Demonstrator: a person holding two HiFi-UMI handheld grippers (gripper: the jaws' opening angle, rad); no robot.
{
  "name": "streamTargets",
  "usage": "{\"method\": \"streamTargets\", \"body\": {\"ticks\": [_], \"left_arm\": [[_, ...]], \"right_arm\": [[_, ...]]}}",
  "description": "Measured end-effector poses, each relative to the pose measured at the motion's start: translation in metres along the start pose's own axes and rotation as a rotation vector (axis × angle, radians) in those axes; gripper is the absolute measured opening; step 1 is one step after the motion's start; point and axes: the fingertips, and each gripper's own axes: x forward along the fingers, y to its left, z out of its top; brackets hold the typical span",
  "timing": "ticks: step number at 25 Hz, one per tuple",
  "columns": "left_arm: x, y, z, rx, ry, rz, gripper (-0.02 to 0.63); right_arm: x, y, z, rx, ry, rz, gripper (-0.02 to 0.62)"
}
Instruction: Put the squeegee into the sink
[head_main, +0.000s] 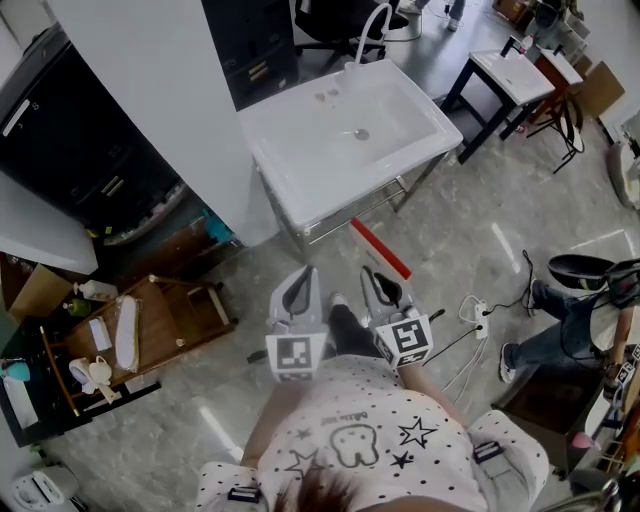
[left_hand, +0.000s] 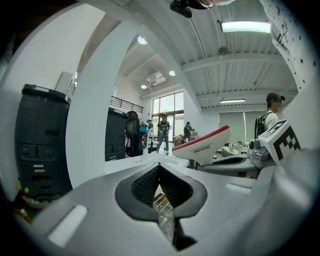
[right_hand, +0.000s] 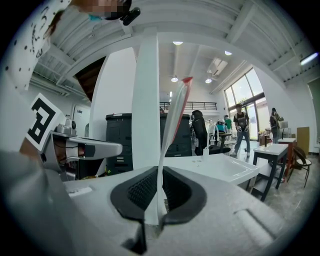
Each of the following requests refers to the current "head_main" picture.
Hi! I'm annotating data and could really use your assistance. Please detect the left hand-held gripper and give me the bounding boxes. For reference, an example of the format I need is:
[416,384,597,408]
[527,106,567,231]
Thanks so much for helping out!
[264,264,330,385]

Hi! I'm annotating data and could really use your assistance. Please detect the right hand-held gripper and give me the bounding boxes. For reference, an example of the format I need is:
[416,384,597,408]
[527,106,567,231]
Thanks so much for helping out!
[360,265,447,372]

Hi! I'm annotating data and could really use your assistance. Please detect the red and white squeegee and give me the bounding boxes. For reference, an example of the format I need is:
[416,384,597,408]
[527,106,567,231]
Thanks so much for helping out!
[348,217,414,284]

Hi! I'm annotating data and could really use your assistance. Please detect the white sink basin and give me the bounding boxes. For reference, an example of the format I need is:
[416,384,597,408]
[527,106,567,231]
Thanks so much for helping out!
[238,58,465,234]

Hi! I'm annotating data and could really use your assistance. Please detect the person's left forearm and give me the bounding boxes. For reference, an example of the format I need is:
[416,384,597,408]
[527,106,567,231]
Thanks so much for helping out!
[241,380,304,466]

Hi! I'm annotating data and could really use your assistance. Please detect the person's right forearm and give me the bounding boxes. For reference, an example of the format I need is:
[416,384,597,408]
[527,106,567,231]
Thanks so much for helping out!
[398,365,471,429]

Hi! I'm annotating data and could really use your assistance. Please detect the person's black trousers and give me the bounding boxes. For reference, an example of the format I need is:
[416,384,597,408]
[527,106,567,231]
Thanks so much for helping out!
[327,302,385,360]

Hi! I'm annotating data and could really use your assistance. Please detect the white power strip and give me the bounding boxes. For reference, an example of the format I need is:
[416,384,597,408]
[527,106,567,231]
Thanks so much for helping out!
[471,298,491,342]

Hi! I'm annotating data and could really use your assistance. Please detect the person's spotted white shirt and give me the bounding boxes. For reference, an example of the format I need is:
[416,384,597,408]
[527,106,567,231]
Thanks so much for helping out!
[194,352,551,512]

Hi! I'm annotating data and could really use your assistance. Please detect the teal plastic bag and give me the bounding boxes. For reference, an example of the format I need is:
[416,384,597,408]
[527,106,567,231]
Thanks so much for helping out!
[199,209,234,247]

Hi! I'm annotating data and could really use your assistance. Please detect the wooden trolley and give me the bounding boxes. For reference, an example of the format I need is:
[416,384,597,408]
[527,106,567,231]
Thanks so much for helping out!
[39,273,239,417]

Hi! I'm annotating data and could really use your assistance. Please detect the white oblong packet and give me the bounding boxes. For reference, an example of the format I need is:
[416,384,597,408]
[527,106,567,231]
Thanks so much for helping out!
[114,294,142,374]

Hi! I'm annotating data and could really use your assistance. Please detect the small white box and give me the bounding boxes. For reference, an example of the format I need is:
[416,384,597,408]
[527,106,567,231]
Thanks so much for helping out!
[88,315,114,353]

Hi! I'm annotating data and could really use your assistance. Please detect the dark wooden cabinet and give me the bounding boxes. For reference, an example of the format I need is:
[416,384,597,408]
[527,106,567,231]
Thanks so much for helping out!
[491,368,602,472]

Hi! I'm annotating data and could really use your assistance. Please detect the white soap bottle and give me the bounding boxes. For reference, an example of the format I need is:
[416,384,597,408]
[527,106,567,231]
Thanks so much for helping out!
[74,279,119,302]

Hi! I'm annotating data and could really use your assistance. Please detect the black basin stand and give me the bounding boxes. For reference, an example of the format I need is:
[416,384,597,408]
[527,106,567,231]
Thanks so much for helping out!
[441,49,557,167]

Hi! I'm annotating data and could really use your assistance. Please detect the white ceramic teapot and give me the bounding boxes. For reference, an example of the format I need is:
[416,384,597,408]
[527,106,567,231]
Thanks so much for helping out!
[88,355,114,389]

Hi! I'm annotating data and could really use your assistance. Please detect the white tape roll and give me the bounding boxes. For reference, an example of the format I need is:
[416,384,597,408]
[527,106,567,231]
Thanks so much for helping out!
[68,356,94,394]

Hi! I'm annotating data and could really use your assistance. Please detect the black folding chair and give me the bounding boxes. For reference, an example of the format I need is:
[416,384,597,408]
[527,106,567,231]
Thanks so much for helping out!
[527,87,587,175]

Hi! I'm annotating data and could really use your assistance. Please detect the cardboard box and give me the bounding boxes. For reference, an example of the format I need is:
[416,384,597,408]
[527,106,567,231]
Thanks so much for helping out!
[573,60,627,120]
[9,262,75,322]

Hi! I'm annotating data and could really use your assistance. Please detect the black side table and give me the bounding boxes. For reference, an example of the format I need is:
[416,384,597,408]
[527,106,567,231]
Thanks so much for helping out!
[0,319,162,450]

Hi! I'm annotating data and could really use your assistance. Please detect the white cushion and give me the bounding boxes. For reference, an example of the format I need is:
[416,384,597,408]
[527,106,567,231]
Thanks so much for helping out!
[606,141,640,211]

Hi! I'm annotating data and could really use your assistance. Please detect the black drawer cabinet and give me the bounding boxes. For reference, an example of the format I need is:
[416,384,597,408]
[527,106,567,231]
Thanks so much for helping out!
[201,0,302,114]

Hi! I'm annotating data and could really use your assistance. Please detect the white desk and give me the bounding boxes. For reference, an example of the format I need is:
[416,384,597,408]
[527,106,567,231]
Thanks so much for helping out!
[0,169,100,276]

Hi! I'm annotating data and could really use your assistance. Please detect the white curved faucet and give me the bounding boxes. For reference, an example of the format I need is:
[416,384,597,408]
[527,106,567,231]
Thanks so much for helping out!
[343,2,395,92]

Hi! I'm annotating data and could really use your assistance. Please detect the large black cabinet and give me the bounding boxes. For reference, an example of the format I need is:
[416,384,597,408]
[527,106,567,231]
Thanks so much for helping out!
[0,23,190,247]

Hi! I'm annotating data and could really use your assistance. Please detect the black office chair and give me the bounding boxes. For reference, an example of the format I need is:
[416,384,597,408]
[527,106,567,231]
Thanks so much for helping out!
[293,0,412,72]

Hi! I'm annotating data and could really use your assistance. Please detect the teal cup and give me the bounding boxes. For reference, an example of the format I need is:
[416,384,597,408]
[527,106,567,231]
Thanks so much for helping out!
[0,358,32,385]

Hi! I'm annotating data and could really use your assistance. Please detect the white paper sheet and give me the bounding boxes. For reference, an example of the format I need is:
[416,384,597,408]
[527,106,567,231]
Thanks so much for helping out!
[0,377,40,431]

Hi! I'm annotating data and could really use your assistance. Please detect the narrow white basin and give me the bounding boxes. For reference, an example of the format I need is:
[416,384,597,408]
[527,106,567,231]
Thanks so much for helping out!
[538,47,586,87]

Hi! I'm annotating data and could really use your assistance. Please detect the white appliance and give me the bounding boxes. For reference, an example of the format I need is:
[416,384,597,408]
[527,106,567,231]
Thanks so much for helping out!
[9,467,81,512]

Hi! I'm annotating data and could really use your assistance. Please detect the grey right shoulder strap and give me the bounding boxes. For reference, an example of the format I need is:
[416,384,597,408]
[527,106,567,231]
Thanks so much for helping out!
[471,439,531,504]

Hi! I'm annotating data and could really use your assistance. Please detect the grey shoulder strap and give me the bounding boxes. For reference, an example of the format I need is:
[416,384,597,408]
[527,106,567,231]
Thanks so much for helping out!
[219,484,262,512]
[471,439,531,504]

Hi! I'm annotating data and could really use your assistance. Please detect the grey left shoulder strap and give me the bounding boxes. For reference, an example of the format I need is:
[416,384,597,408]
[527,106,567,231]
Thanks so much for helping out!
[219,484,262,512]

